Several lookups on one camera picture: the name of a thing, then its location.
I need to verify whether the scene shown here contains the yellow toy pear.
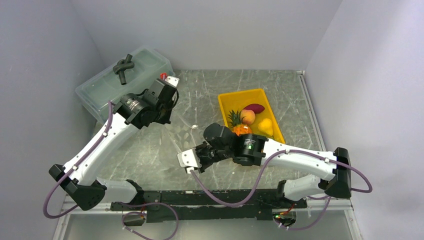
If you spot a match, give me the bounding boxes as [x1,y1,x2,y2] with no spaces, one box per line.
[257,118,274,137]

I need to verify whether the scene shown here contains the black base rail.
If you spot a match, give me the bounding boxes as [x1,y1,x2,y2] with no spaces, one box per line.
[109,188,309,226]

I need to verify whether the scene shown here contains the toy peach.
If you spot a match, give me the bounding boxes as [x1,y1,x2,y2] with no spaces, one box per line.
[240,109,256,126]

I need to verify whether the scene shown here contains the purple toy sweet potato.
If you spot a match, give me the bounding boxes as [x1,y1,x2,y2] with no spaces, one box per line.
[243,103,265,114]

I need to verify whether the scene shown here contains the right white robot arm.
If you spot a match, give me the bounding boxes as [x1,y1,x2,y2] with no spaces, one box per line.
[182,123,352,208]

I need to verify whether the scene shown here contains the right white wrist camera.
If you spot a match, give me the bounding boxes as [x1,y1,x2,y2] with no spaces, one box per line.
[176,148,201,174]

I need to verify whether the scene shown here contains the black knotted foam tube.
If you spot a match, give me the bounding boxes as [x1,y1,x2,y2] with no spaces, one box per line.
[112,54,135,86]

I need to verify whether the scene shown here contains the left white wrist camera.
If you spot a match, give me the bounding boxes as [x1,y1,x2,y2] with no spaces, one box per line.
[160,72,180,88]

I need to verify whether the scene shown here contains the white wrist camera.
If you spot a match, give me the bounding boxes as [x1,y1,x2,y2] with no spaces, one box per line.
[160,72,180,88]
[176,148,201,174]

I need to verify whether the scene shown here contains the yellow plastic tray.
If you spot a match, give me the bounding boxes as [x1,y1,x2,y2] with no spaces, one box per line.
[218,88,286,143]

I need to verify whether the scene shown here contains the clear lidded storage box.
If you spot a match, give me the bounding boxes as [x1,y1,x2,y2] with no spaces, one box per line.
[75,45,175,124]

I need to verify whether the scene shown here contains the toy pineapple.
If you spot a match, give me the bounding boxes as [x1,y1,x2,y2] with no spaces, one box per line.
[228,110,253,136]

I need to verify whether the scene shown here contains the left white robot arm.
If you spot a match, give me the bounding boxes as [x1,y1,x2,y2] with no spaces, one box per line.
[49,76,180,211]

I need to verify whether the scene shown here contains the clear zip top bag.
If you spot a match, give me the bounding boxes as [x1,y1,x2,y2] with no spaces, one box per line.
[162,111,204,153]

